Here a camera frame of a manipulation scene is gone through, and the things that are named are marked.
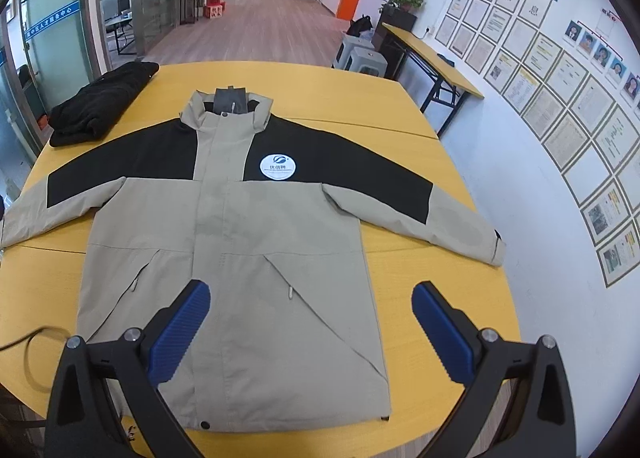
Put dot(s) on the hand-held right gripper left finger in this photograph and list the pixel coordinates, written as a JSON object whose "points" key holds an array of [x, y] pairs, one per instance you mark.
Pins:
{"points": [[180, 333]]}

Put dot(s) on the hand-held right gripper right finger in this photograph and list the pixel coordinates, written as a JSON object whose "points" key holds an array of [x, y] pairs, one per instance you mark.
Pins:
{"points": [[442, 333]]}

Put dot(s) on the beige and black jacket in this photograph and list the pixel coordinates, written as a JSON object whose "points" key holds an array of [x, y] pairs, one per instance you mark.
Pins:
{"points": [[225, 238]]}

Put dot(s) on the black folded garment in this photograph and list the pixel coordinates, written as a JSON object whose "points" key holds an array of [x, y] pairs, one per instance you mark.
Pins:
{"points": [[100, 103]]}

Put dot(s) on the yellow folding table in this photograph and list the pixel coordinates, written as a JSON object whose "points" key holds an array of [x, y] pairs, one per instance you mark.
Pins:
{"points": [[440, 63]]}

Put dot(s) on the grey plastic stool stack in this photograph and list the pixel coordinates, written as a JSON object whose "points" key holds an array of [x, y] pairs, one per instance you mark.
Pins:
{"points": [[367, 63], [355, 46]]}

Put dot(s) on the office desk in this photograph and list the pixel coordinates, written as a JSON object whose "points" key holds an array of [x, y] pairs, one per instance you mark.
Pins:
{"points": [[120, 31]]}

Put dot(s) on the black cabinet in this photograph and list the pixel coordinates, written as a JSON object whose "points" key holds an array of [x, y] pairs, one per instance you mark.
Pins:
{"points": [[395, 21]]}

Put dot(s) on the black backpack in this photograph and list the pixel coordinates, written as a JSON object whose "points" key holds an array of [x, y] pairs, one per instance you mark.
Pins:
{"points": [[359, 27]]}

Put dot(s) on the row of portrait photos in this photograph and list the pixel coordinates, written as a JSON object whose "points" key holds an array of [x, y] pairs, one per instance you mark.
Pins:
{"points": [[602, 56]]}

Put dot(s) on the black metal plant stand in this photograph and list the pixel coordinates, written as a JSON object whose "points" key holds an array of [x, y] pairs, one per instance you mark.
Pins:
{"points": [[192, 3]]}

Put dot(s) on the computer monitor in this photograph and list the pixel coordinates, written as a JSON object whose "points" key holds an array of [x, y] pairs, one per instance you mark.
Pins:
{"points": [[124, 2]]}

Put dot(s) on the wall of framed documents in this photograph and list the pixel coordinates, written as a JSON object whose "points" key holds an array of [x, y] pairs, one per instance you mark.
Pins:
{"points": [[550, 103]]}

